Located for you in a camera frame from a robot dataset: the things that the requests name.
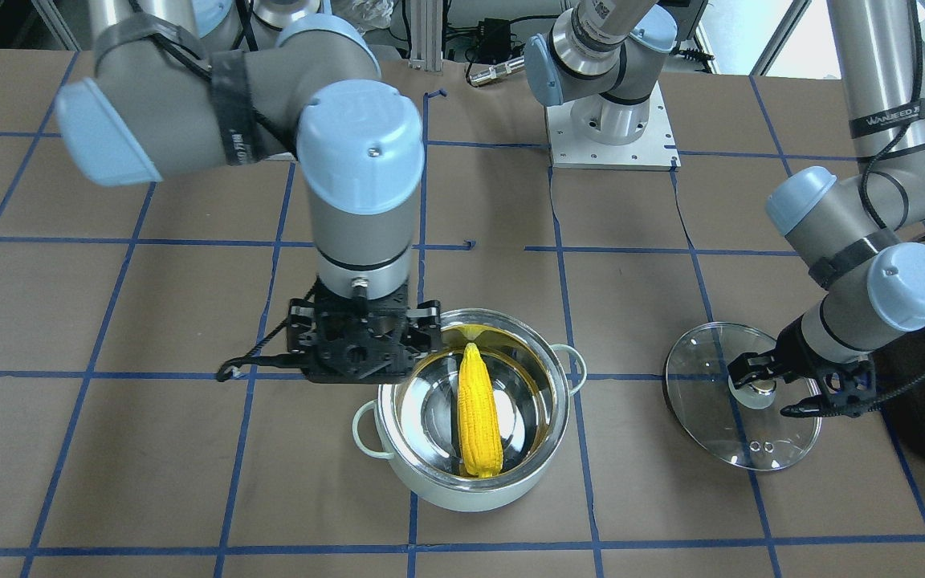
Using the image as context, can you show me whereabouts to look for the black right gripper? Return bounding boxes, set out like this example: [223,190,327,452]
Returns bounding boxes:
[286,281,442,385]

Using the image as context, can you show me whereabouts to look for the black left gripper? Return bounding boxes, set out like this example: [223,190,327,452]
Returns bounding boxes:
[727,317,878,418]

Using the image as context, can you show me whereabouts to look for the glass pot lid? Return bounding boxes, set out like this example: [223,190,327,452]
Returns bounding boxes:
[663,322,821,471]

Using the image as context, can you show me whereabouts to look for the yellow plastic corn cob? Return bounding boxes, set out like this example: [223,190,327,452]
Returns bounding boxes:
[458,343,503,478]

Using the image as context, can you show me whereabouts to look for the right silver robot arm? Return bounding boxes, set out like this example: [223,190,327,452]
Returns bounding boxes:
[56,1,442,385]

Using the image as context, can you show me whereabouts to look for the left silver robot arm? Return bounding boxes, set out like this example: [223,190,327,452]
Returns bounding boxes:
[524,1,925,418]

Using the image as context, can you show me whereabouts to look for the pale green electric pot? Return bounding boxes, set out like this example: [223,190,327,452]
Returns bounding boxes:
[352,308,588,512]

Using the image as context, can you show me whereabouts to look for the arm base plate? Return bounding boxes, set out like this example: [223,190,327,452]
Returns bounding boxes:
[546,84,682,171]

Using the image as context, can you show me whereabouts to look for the aluminium frame post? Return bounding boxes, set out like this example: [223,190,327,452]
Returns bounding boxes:
[407,0,446,75]

